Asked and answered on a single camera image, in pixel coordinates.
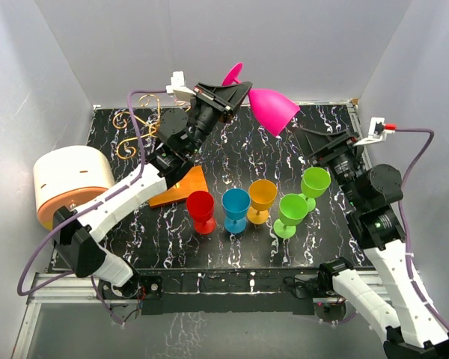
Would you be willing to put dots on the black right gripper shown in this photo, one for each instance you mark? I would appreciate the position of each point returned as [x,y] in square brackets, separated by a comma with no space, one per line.
[313,144]

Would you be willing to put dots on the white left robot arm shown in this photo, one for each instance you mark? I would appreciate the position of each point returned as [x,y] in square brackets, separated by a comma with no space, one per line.
[77,233]

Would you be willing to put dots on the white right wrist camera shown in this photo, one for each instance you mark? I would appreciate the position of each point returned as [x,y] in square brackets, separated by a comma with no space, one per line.
[377,132]

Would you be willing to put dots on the orange plastic wine glass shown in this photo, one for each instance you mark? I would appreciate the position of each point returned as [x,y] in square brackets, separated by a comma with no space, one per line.
[262,194]

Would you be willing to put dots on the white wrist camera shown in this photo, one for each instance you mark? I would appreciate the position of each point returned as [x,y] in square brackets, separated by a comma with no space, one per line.
[178,88]
[377,132]

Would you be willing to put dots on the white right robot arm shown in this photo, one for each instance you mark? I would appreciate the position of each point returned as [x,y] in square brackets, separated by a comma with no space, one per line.
[389,261]

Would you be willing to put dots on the aluminium front frame rail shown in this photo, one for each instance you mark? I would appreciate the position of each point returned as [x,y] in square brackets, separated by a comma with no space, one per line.
[295,291]

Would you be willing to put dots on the gold wire wine glass rack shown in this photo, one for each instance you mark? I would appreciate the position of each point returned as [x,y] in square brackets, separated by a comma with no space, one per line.
[124,150]

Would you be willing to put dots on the white orange cylindrical container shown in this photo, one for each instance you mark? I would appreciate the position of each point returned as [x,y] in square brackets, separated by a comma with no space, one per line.
[69,176]

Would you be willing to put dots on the green plastic wine glass front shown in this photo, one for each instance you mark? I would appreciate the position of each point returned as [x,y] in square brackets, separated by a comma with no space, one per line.
[292,210]

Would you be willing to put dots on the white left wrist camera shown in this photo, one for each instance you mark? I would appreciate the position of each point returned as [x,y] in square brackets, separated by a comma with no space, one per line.
[178,88]

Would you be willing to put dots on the blue plastic wine glass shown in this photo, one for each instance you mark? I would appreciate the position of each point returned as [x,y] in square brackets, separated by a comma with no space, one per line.
[235,203]

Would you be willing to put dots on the green plastic wine glass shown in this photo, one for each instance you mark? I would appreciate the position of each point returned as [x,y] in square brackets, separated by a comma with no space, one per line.
[292,210]
[314,183]

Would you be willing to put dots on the green plastic wine glass rear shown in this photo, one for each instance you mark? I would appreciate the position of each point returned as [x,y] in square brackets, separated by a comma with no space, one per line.
[314,183]

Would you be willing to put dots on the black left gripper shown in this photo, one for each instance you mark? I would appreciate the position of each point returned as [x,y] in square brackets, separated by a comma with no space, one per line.
[222,99]

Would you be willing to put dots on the red plastic wine glass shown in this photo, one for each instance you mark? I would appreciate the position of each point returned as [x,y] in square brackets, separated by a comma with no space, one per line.
[200,205]

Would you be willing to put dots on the magenta plastic wine glass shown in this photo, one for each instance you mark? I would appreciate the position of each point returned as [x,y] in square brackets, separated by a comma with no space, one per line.
[272,109]

